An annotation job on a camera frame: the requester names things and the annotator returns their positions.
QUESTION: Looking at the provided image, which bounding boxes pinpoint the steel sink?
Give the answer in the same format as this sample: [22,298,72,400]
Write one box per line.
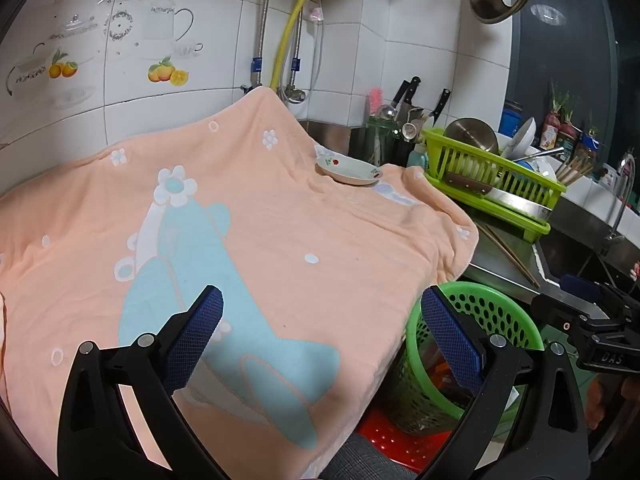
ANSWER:
[535,230,640,292]

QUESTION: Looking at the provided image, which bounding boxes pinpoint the yellow hose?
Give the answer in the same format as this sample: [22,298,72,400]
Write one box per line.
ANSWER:
[270,0,321,92]

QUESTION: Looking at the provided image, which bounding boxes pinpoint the white plate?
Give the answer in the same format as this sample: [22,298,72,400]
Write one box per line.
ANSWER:
[315,147,384,186]

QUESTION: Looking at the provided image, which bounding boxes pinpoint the green perforated plastic basket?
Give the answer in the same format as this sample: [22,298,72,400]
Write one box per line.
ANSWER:
[387,281,544,436]

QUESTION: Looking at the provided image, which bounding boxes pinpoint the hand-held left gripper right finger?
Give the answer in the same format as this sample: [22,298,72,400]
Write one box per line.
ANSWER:
[420,285,591,480]

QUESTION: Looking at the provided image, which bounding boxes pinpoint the red plastic stool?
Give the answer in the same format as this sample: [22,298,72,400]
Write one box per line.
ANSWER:
[357,400,461,476]

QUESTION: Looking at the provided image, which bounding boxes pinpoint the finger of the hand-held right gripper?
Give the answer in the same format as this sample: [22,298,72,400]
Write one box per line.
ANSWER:
[530,294,621,341]
[560,274,640,311]

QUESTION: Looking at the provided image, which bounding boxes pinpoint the metal faucet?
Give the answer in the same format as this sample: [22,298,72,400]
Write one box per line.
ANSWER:
[602,152,640,261]

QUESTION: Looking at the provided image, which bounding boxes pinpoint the person's right hand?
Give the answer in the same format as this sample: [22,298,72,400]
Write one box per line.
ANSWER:
[585,374,640,431]

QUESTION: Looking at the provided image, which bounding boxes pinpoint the glass utensil jar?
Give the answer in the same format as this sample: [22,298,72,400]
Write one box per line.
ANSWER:
[367,115,402,167]

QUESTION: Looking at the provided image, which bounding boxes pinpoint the person's grey checked trousers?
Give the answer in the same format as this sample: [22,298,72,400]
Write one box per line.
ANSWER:
[320,432,417,480]

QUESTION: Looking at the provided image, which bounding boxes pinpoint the green dish rack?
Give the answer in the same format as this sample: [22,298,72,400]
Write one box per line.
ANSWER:
[421,127,568,239]

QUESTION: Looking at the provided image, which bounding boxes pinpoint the thin white hose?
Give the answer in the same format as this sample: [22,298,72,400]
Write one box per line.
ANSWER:
[306,7,327,95]

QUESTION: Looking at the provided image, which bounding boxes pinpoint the blue jar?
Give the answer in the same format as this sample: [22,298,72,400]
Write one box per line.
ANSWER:
[500,101,524,137]

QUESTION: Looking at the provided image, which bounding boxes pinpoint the peach flower-print blanket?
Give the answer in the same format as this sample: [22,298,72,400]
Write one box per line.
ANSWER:
[0,85,479,480]

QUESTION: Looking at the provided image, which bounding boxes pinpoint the wooden-handled cleaver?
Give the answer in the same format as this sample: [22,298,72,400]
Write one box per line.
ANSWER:
[445,171,551,227]

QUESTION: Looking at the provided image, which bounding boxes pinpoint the braided metal hose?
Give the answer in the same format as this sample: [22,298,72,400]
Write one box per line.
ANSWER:
[251,0,277,89]
[286,10,307,103]

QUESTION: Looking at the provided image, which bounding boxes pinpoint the teal dish soap bottle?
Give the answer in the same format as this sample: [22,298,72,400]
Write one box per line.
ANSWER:
[407,142,432,169]

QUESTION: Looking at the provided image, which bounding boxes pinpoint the bunch of wooden chopsticks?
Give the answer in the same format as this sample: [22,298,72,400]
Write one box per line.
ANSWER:
[555,152,597,186]

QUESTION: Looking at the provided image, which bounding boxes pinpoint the white bowl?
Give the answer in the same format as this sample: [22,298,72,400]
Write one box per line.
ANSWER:
[500,117,537,161]

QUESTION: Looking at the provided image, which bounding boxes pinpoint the metal bowl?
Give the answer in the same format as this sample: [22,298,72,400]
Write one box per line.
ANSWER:
[444,117,500,154]

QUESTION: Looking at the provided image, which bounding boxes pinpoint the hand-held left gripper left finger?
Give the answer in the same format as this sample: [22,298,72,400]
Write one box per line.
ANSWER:
[57,285,226,480]

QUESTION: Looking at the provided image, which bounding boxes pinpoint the wooden chopstick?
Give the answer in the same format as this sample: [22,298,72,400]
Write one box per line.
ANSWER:
[487,222,542,286]
[479,224,540,290]

